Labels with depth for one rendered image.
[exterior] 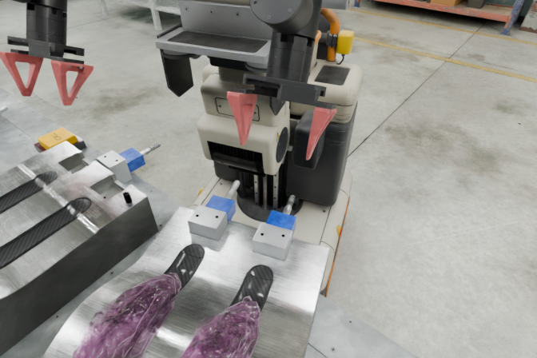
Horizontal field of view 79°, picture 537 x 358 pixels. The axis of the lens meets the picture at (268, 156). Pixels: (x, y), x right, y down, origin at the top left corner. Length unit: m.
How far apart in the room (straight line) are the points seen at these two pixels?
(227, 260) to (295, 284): 0.10
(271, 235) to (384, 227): 1.29
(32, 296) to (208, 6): 0.59
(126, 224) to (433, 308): 1.27
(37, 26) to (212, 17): 0.32
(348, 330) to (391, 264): 1.11
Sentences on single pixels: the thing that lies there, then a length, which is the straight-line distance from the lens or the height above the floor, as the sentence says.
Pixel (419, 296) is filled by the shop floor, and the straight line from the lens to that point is 1.57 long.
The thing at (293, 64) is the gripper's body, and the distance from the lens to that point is 0.43.
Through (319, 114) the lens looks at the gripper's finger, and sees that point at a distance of 0.41.
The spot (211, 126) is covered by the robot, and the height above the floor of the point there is 0.80.
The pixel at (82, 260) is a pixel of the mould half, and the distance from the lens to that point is 0.57.
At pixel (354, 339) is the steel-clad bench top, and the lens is 0.52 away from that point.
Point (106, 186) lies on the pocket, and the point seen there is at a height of 0.87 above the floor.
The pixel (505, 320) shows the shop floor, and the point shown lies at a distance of 1.67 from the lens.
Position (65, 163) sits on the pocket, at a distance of 0.72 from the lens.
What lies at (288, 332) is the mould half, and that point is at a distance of 0.44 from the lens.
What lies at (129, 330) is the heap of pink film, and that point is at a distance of 0.42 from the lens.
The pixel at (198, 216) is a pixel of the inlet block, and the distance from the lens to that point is 0.53.
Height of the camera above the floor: 1.27
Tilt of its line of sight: 38 degrees down
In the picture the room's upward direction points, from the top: straight up
